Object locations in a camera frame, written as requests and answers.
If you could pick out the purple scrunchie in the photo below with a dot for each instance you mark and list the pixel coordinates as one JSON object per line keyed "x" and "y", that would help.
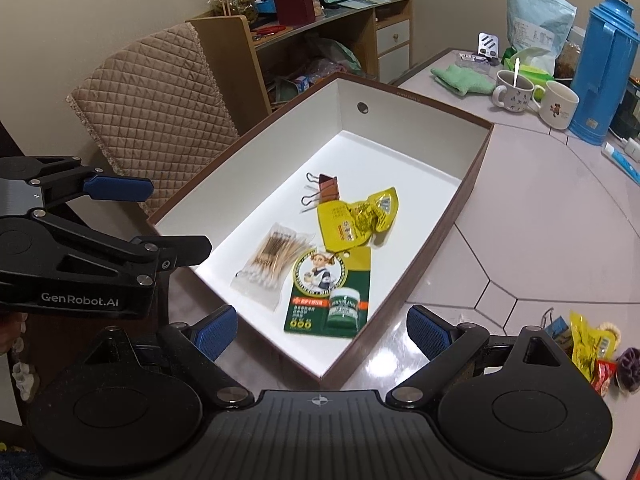
{"x": 629, "y": 367}

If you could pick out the green plastic bag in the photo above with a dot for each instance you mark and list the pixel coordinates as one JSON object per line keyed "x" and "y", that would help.
{"x": 342, "y": 55}

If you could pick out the beige quilted chair cover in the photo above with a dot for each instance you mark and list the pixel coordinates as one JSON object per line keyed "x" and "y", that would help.
{"x": 150, "y": 110}

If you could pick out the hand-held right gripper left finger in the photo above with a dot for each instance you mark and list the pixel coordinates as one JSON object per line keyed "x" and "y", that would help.
{"x": 215, "y": 332}

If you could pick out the blue binder clip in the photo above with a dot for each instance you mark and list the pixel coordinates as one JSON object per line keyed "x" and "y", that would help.
{"x": 559, "y": 330}

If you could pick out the green folded towel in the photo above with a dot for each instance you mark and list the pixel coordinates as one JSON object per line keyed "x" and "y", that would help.
{"x": 462, "y": 80}

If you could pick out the small printed card pack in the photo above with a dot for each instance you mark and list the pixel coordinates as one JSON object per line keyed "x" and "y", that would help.
{"x": 477, "y": 59}

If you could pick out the pink binder clip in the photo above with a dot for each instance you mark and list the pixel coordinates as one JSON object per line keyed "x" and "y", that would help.
{"x": 328, "y": 190}

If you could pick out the cotton swab pack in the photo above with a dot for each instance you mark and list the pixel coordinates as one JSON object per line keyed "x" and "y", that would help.
{"x": 272, "y": 260}

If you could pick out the small red snack packet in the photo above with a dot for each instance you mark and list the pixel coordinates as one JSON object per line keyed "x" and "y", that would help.
{"x": 604, "y": 375}

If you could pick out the silver phone stand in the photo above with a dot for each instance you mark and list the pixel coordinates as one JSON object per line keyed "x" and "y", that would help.
{"x": 488, "y": 44}

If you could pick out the wooden sideboard cabinet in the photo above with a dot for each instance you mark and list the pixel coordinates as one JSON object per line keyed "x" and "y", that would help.
{"x": 392, "y": 35}

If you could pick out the brown cardboard box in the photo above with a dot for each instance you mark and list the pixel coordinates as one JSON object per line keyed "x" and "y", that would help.
{"x": 400, "y": 160}

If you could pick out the dark red box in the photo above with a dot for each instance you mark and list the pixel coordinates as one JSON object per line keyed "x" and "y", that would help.
{"x": 294, "y": 2}

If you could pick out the small blue container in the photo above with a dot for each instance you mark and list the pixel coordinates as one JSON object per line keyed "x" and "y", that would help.
{"x": 264, "y": 6}

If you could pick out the person's left hand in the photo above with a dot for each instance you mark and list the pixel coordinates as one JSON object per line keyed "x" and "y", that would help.
{"x": 10, "y": 330}

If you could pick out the white mug with dark figures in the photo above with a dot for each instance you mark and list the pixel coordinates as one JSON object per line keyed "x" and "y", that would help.
{"x": 515, "y": 95}

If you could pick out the white mug with bear print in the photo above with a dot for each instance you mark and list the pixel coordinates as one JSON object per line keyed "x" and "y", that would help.
{"x": 560, "y": 107}

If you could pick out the blue and white leaflet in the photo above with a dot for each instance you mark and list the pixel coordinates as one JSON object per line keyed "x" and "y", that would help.
{"x": 367, "y": 1}

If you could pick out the dark glass kettle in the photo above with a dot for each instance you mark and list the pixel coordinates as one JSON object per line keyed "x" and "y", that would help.
{"x": 631, "y": 110}

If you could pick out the yellow snack packet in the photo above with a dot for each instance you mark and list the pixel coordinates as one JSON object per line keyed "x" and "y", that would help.
{"x": 585, "y": 345}
{"x": 345, "y": 225}

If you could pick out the pink plastic bag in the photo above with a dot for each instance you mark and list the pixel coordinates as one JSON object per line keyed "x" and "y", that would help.
{"x": 320, "y": 72}

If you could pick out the white charger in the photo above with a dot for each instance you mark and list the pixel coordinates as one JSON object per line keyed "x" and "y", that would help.
{"x": 632, "y": 149}

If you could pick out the orange-lidded glass jar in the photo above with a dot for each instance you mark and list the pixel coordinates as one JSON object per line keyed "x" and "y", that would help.
{"x": 235, "y": 2}

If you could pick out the blue thermos flask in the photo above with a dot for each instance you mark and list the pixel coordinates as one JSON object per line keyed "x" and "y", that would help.
{"x": 602, "y": 70}

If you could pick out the blue and white tube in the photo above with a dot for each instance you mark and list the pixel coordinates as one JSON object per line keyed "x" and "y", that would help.
{"x": 620, "y": 160}

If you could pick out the white spoon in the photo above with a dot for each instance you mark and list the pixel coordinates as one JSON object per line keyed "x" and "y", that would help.
{"x": 516, "y": 70}

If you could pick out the blue and white carton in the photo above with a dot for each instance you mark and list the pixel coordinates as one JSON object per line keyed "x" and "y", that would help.
{"x": 303, "y": 84}

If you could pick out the green balm jar blister card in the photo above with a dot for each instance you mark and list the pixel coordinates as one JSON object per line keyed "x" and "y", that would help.
{"x": 325, "y": 290}

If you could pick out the pale blue pouch bag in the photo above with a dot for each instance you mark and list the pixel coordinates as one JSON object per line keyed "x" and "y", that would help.
{"x": 537, "y": 20}

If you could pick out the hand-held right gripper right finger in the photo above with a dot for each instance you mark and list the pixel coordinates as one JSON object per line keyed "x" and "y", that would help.
{"x": 430, "y": 332}

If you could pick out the green tissue pack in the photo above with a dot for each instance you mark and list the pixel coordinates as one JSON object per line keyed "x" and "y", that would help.
{"x": 535, "y": 67}

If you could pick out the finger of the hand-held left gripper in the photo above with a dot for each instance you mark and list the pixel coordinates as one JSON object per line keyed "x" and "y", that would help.
{"x": 185, "y": 250}
{"x": 117, "y": 188}

